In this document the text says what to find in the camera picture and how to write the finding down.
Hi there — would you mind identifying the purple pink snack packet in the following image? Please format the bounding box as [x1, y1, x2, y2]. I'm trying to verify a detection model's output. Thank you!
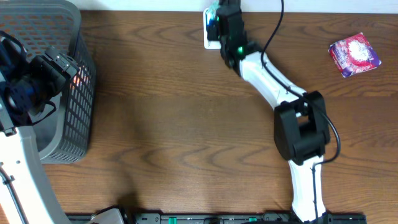
[328, 32, 382, 78]

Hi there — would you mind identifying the green snack packet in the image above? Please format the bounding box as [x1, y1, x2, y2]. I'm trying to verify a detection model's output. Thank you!
[205, 0, 220, 26]

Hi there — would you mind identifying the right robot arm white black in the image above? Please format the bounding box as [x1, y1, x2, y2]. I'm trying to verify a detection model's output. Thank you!
[209, 1, 330, 223]

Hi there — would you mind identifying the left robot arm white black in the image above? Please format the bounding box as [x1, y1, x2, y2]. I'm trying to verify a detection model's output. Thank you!
[1, 32, 80, 223]

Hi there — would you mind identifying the white barcode scanner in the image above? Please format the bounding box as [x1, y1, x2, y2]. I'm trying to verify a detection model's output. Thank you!
[203, 8, 221, 50]

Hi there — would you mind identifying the orange snack packet in basket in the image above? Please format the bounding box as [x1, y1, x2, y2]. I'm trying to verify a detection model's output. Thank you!
[70, 66, 86, 90]

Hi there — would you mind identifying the grey plastic mesh basket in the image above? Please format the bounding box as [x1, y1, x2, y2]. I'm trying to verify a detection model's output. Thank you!
[1, 1, 96, 164]

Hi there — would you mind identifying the black mounting rail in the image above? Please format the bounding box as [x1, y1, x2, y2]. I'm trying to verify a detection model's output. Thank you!
[67, 212, 368, 224]

